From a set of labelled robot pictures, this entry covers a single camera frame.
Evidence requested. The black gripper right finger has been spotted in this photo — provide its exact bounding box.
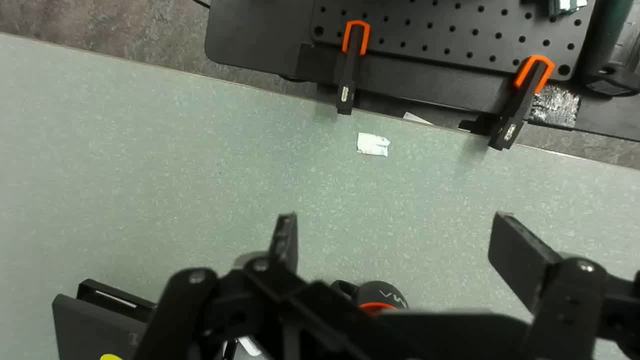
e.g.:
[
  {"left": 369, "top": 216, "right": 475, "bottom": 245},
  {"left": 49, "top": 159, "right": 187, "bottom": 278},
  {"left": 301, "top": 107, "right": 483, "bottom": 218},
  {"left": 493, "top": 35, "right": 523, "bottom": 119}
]
[{"left": 488, "top": 213, "right": 561, "bottom": 314}]

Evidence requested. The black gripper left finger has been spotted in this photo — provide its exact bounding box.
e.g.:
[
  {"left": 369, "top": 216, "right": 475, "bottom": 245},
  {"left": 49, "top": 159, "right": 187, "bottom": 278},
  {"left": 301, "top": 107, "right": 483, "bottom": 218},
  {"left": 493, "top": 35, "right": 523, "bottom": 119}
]
[{"left": 267, "top": 214, "right": 297, "bottom": 273}]

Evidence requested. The black mug red interior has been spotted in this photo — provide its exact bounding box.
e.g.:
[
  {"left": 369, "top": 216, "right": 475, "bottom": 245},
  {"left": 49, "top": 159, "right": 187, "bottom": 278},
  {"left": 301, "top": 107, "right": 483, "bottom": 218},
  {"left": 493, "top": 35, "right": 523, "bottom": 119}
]
[{"left": 330, "top": 280, "right": 407, "bottom": 314}]

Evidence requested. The orange black clamp right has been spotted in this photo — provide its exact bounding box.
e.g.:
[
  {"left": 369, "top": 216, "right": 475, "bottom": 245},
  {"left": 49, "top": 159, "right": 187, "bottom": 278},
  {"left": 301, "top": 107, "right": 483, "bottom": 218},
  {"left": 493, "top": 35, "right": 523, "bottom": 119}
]
[{"left": 460, "top": 54, "right": 556, "bottom": 150}]

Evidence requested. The orange black clamp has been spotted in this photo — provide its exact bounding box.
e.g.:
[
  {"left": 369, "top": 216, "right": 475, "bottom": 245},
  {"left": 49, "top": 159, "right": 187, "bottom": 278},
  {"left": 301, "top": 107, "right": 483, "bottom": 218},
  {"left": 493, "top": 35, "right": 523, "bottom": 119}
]
[
  {"left": 336, "top": 20, "right": 372, "bottom": 114},
  {"left": 460, "top": 54, "right": 556, "bottom": 150}
]

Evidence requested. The white tape patch near edge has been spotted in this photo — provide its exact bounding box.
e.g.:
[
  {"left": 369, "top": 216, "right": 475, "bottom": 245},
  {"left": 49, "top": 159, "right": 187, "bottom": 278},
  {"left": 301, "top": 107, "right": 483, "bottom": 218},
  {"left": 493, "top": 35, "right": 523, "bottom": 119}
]
[{"left": 356, "top": 133, "right": 389, "bottom": 157}]

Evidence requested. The small black box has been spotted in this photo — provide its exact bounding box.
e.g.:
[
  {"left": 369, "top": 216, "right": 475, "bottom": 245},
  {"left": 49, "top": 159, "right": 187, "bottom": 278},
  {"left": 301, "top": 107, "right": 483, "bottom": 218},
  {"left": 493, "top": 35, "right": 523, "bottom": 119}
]
[{"left": 51, "top": 278, "right": 154, "bottom": 360}]

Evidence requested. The black perforated mounting board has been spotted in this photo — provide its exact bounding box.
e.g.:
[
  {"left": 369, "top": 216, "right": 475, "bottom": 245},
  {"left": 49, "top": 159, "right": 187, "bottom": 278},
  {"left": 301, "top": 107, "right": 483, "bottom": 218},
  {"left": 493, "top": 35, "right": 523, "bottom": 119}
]
[{"left": 204, "top": 0, "right": 598, "bottom": 113}]

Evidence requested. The orange black clamp left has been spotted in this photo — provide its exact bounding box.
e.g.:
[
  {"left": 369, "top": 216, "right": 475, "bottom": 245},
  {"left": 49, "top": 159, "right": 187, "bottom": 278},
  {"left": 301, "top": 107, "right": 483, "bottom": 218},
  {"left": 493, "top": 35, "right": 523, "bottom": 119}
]
[{"left": 336, "top": 20, "right": 372, "bottom": 114}]

